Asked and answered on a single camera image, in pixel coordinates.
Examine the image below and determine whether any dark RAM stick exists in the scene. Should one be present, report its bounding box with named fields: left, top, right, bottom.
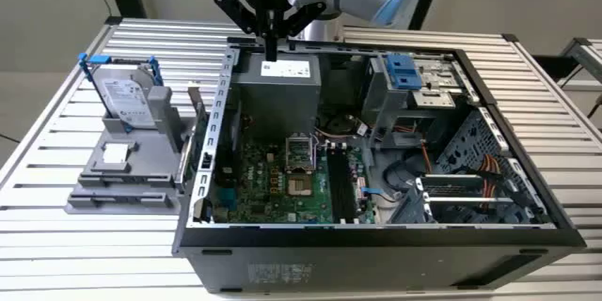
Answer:
left=97, top=173, right=166, bottom=180
left=89, top=191, right=166, bottom=200

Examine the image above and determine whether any grey parts rack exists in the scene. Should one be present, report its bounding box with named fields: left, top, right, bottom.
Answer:
left=66, top=85, right=199, bottom=216

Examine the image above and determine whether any blue expansion slot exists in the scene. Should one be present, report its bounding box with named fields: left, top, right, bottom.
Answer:
left=217, top=190, right=238, bottom=209

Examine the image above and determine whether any hard disk in blue carrier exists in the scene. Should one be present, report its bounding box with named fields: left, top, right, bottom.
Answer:
left=78, top=53, right=165, bottom=133

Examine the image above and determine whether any blue plastic drive latch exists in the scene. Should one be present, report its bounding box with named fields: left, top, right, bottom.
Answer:
left=385, top=53, right=421, bottom=91

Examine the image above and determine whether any metal socket cover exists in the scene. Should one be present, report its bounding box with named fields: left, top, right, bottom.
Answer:
left=285, top=131, right=316, bottom=172

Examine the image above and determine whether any grey power supply unit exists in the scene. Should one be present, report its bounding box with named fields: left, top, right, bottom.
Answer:
left=230, top=52, right=324, bottom=140

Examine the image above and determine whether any green graphics card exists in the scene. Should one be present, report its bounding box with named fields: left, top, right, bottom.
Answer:
left=177, top=84, right=211, bottom=195

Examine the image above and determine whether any metal drive cage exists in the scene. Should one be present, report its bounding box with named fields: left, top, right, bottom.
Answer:
left=362, top=52, right=474, bottom=149

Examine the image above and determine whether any green motherboard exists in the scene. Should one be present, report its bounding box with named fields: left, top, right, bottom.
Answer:
left=214, top=138, right=378, bottom=225

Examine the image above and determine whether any thin orange wire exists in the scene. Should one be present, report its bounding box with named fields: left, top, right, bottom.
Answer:
left=420, top=140, right=436, bottom=176

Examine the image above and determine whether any black RAM slot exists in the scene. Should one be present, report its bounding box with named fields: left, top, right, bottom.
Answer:
left=328, top=142, right=349, bottom=225

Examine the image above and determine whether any orange yellow wire bundle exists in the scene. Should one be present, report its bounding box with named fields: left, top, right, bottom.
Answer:
left=478, top=154, right=504, bottom=199

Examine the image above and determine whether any aluminium slat side table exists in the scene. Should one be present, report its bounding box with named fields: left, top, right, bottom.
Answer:
left=557, top=37, right=602, bottom=92

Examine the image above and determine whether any black open PC case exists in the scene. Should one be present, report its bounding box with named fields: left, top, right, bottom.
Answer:
left=171, top=35, right=588, bottom=295

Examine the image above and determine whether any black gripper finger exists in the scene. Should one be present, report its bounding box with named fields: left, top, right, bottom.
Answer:
left=214, top=0, right=273, bottom=62
left=272, top=1, right=329, bottom=62

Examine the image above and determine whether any metal disk bay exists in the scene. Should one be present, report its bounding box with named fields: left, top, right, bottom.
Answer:
left=389, top=173, right=518, bottom=225

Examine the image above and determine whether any silver CPU chip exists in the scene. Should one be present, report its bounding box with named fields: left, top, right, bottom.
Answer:
left=102, top=144, right=130, bottom=165

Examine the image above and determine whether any black cooler fan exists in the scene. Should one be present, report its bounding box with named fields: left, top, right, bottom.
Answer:
left=322, top=112, right=373, bottom=137

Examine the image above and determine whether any black cable loop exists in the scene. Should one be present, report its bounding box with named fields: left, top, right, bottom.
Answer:
left=381, top=158, right=425, bottom=207

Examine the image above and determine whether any CPU socket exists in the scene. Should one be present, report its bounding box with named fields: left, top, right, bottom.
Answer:
left=286, top=171, right=316, bottom=198

